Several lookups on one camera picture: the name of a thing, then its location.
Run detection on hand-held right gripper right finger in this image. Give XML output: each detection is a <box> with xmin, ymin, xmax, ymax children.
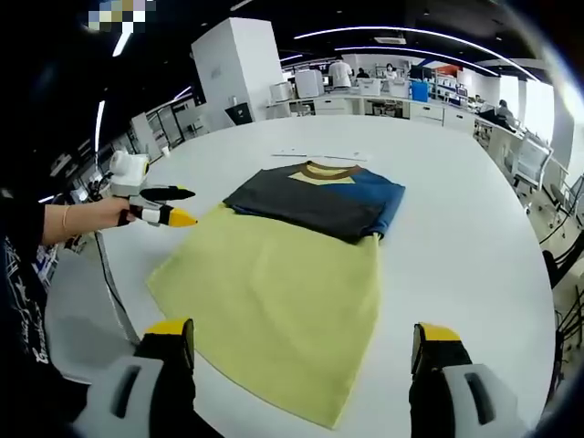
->
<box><xmin>408</xmin><ymin>321</ymin><xmax>521</xmax><ymax>438</ymax></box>

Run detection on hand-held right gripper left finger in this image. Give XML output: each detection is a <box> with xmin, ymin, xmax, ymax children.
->
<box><xmin>72</xmin><ymin>318</ymin><xmax>197</xmax><ymax>438</ymax></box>

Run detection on yellow blue grey garment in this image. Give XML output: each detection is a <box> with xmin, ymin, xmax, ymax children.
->
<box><xmin>146</xmin><ymin>160</ymin><xmax>406</xmax><ymax>430</ymax></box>

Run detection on person's left hand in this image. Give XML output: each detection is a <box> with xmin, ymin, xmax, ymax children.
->
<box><xmin>68</xmin><ymin>198</ymin><xmax>138</xmax><ymax>234</ymax></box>

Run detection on white office chair seat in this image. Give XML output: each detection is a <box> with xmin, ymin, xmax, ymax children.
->
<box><xmin>43</xmin><ymin>248</ymin><xmax>138</xmax><ymax>384</ymax></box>

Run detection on black tilted board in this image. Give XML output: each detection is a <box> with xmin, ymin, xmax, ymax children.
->
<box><xmin>224</xmin><ymin>102</ymin><xmax>254</xmax><ymax>127</ymax></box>

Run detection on white square pillar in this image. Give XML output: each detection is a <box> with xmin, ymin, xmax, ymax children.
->
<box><xmin>190</xmin><ymin>16</ymin><xmax>284</xmax><ymax>133</ymax></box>

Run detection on small white cabinet appliance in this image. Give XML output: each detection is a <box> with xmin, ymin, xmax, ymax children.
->
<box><xmin>269</xmin><ymin>81</ymin><xmax>293</xmax><ymax>104</ymax></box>

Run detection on black tripod stand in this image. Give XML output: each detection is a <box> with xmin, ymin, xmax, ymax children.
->
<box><xmin>541</xmin><ymin>214</ymin><xmax>584</xmax><ymax>348</ymax></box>

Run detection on person's black printed shirt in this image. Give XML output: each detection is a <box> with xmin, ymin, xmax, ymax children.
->
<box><xmin>0</xmin><ymin>186</ymin><xmax>63</xmax><ymax>366</ymax></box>

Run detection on white table socket panel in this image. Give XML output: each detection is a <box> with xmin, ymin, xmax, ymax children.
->
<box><xmin>271</xmin><ymin>146</ymin><xmax>373</xmax><ymax>162</ymax></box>

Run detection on large white cabinet appliance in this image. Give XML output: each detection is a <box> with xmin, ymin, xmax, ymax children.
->
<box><xmin>294</xmin><ymin>70</ymin><xmax>324</xmax><ymax>99</ymax></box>

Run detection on long white workbench row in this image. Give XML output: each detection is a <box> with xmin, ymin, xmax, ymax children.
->
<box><xmin>266</xmin><ymin>90</ymin><xmax>478</xmax><ymax>133</ymax></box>

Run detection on white mesh office chair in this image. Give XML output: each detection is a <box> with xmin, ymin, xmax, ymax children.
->
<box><xmin>513</xmin><ymin>131</ymin><xmax>556</xmax><ymax>191</ymax></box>
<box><xmin>549</xmin><ymin>175</ymin><xmax>584</xmax><ymax>238</ymax></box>

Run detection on long curved ceiling light strip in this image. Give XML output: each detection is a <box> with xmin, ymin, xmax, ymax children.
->
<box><xmin>294</xmin><ymin>26</ymin><xmax>539</xmax><ymax>74</ymax></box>

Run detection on short curved ceiling light strip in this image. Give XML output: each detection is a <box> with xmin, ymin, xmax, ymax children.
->
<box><xmin>335</xmin><ymin>45</ymin><xmax>498</xmax><ymax>77</ymax></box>

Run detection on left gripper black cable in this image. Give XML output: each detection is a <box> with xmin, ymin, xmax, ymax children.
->
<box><xmin>93</xmin><ymin>230</ymin><xmax>141</xmax><ymax>344</ymax></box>

